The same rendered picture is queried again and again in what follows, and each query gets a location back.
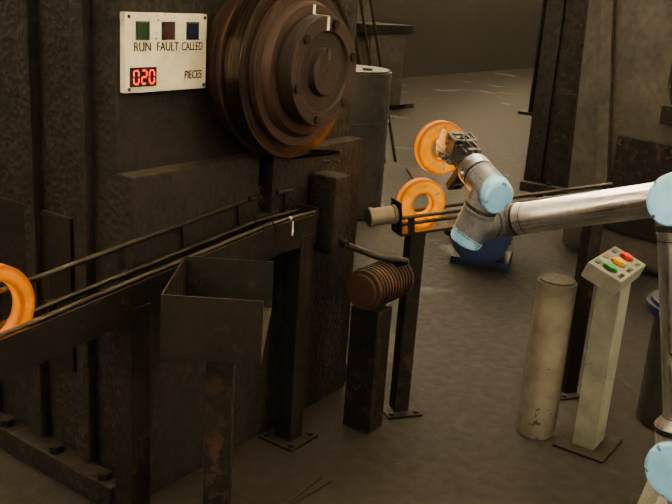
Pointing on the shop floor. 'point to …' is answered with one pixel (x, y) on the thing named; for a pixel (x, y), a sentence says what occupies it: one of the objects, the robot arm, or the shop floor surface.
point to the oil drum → (370, 131)
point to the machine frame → (211, 163)
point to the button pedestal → (601, 359)
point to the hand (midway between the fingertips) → (441, 140)
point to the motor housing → (370, 340)
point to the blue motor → (491, 256)
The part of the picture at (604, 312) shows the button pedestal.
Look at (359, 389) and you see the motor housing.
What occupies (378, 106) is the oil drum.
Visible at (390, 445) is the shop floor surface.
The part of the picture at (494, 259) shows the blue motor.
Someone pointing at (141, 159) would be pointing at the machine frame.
